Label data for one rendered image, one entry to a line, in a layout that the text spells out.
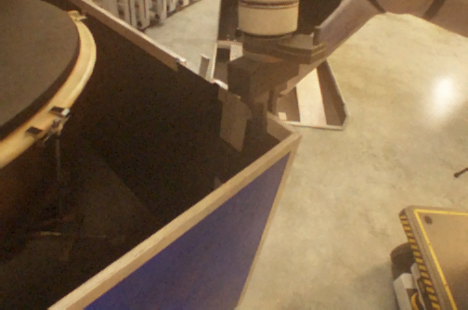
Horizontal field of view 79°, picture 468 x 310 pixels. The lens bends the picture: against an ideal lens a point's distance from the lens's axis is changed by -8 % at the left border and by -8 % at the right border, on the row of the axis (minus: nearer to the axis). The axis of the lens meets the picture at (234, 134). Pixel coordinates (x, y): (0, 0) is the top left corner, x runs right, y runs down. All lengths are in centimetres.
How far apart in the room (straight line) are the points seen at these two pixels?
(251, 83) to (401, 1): 40
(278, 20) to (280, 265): 118
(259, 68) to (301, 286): 113
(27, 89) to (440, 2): 79
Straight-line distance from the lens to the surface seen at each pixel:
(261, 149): 58
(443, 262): 138
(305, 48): 42
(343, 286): 151
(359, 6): 91
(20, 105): 55
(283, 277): 143
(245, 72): 44
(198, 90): 63
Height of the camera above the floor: 127
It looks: 41 degrees down
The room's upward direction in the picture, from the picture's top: 9 degrees clockwise
